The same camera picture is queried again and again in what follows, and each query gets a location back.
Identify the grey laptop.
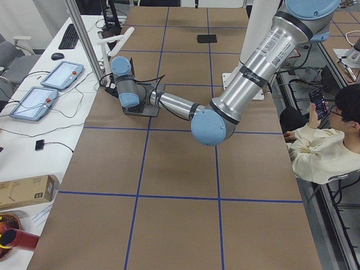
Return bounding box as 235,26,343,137
122,83,159,117

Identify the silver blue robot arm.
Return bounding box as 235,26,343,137
111,1,340,146

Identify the white desk lamp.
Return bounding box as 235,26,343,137
97,26,135,91

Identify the black desk mouse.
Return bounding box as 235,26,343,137
51,52,65,61

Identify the upper teach pendant tablet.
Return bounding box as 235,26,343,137
40,61,84,91

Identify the teach pendant tablet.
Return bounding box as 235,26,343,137
40,61,84,91
10,87,59,122

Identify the person in cream sweater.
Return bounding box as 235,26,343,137
281,84,359,185

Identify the small black device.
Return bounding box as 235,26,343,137
35,139,45,151

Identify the black smartphone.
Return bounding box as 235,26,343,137
309,88,328,120

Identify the black keyboard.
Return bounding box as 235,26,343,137
58,24,79,50

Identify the lower teach pendant tablet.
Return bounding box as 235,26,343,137
10,87,59,122

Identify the cardboard box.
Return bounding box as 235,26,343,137
1,175,59,210

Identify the grey office chair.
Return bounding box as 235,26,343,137
1,35,41,86

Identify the woven basket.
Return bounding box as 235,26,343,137
0,213,23,261

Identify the red cylinder bottle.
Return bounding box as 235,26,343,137
1,228,40,251

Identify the black cable on desk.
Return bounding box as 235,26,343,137
0,67,99,154

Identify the aluminium frame post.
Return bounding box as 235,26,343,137
64,0,102,84

